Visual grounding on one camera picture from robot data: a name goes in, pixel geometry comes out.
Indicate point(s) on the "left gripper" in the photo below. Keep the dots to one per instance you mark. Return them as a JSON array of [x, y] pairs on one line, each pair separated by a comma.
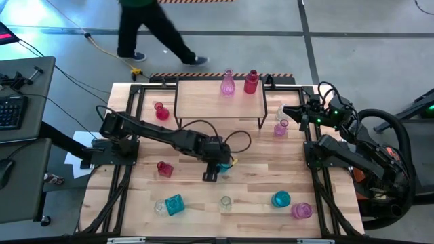
[[215, 150]]

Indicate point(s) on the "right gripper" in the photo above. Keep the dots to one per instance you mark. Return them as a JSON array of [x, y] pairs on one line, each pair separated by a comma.
[[322, 113]]

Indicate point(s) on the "teal round glass vase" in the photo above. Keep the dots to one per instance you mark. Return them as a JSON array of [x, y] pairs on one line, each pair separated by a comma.
[[280, 199], [223, 168]]

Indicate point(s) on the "small pink glass vase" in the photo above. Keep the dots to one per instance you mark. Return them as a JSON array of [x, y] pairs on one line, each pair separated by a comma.
[[280, 129]]

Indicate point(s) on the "clear flask-shaped glass vase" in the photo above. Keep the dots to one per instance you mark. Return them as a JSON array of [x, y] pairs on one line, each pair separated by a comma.
[[225, 202]]

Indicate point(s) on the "red square glass vase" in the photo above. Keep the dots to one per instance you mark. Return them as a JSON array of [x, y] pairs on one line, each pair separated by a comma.
[[166, 170]]

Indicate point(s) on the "teal square glass vase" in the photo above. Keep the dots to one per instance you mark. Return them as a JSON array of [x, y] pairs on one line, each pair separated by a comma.
[[174, 205]]

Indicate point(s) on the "tall red ribbed vase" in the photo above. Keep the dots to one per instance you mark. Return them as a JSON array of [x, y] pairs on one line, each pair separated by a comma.
[[251, 84]]

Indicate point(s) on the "clear round glass vase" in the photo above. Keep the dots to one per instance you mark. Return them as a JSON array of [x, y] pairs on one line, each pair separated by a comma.
[[158, 208]]

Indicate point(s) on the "pink bulbous vase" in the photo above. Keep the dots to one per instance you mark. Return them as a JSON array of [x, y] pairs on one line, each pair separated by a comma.
[[228, 86]]

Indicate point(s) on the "red bulb glass vase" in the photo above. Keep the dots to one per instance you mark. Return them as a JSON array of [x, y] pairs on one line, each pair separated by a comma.
[[162, 114]]

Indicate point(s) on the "wide pink ribbed vase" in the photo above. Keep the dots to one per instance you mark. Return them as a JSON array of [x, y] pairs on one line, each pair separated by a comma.
[[301, 210]]

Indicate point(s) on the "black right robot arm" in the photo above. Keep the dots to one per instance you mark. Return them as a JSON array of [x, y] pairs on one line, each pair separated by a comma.
[[339, 147]]

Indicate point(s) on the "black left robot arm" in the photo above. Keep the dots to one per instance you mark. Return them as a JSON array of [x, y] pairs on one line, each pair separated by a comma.
[[152, 130]]

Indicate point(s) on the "clear ribbed glass jar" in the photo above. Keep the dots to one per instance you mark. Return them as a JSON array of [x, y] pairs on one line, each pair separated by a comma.
[[279, 113]]

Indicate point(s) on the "yellow tape tag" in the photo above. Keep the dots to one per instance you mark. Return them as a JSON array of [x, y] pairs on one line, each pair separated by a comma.
[[234, 162]]

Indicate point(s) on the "orange and black device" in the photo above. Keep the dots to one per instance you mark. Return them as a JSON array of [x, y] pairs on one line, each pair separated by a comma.
[[358, 175]]

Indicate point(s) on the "dark grey side table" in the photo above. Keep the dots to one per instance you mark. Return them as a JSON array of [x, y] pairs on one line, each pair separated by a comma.
[[424, 152]]

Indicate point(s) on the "black box with green lights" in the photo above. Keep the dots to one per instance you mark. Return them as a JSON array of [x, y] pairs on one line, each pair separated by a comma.
[[430, 109]]

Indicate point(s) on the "white paper sheet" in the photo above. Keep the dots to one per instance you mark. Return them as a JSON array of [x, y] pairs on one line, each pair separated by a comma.
[[77, 169]]

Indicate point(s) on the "black desk support beam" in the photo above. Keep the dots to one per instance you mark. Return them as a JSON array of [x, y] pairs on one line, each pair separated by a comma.
[[64, 140]]

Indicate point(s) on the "small dark bottle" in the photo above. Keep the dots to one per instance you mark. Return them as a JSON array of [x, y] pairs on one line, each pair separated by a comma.
[[54, 178]]

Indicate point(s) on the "person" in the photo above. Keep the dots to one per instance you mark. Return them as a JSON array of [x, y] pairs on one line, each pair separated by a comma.
[[135, 27]]

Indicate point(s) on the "grey desk with mouse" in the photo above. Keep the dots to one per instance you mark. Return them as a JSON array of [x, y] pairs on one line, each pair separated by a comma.
[[27, 189]]

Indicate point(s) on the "grey desk with keyboard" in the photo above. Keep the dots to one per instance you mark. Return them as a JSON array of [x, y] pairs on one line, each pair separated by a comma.
[[40, 101]]

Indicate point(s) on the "black computer mouse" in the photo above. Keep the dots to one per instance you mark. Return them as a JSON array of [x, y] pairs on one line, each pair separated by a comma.
[[5, 173]]

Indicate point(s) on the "black keyboard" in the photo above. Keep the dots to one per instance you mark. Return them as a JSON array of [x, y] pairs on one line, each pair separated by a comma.
[[12, 112]]

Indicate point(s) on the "black clamp tool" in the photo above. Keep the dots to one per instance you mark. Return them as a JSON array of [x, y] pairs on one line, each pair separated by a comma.
[[18, 81]]

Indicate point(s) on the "monitor with red screen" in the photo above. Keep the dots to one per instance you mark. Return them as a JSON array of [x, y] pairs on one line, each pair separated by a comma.
[[6, 35]]

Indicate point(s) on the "wooden shelf with black frame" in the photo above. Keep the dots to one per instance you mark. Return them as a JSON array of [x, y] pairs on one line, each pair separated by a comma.
[[203, 101]]

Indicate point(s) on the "silver bracket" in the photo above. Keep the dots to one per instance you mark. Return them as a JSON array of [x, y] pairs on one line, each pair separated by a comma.
[[315, 241], [125, 241]]

